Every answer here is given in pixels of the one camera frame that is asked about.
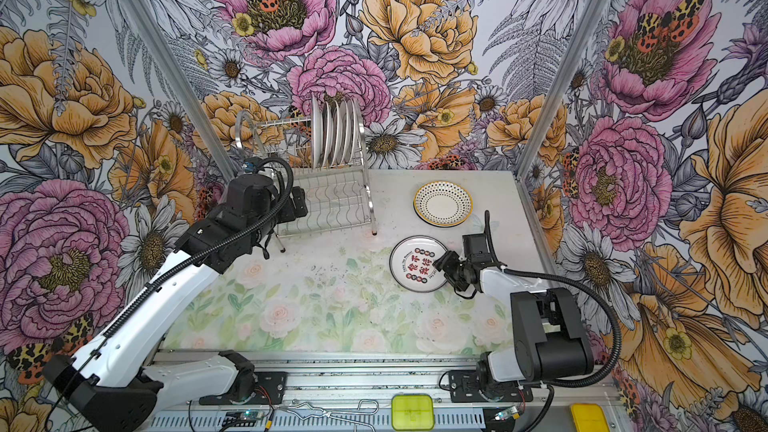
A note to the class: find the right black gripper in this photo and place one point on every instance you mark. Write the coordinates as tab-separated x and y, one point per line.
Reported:
446	263

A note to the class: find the red dotted rim plate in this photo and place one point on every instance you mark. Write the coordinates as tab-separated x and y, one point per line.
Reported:
317	133

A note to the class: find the chrome wire dish rack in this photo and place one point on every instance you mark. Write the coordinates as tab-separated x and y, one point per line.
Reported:
337	198

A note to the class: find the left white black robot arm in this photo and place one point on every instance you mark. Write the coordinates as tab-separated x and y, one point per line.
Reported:
108	382

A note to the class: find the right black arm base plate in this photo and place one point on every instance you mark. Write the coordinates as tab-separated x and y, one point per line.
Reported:
465	386

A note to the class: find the bent metal wire hook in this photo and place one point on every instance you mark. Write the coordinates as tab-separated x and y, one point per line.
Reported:
359	418

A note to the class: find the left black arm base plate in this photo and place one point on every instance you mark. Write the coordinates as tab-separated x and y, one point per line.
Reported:
257	388

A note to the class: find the small green circuit board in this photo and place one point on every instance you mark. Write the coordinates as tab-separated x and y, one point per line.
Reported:
246	418

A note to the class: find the green square lid box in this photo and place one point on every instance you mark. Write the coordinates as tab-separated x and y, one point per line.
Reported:
412	412

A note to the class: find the yellow box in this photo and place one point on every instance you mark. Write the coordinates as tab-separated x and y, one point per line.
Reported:
589	418

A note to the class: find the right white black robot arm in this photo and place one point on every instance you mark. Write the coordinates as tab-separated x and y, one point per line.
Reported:
549	344

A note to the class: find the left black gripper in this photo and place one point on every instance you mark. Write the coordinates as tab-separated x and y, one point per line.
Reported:
289	214

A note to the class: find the white plate row middle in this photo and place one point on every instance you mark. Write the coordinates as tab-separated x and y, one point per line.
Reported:
333	134

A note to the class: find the red floral pattern plate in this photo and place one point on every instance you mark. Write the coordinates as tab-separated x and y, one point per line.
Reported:
412	264

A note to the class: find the yellow rimmed white plate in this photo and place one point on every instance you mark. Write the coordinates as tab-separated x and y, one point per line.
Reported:
443	204

